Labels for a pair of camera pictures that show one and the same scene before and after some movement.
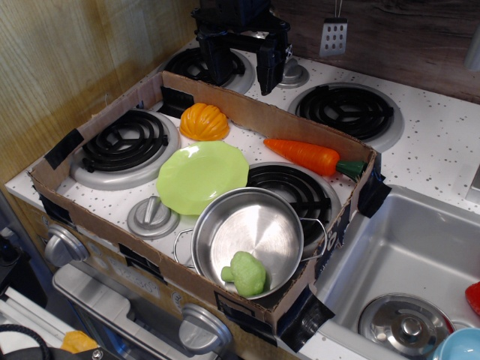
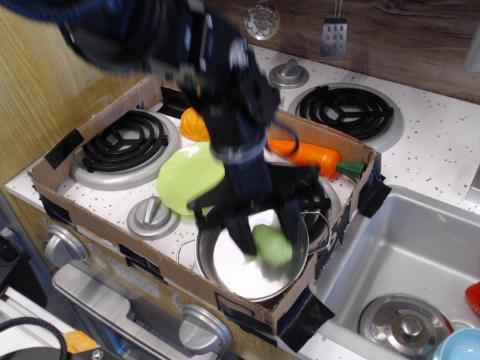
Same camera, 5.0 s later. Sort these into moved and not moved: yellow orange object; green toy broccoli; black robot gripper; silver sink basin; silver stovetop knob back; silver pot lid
Moved: black robot gripper; green toy broccoli
Not moved: silver pot lid; silver sink basin; silver stovetop knob back; yellow orange object
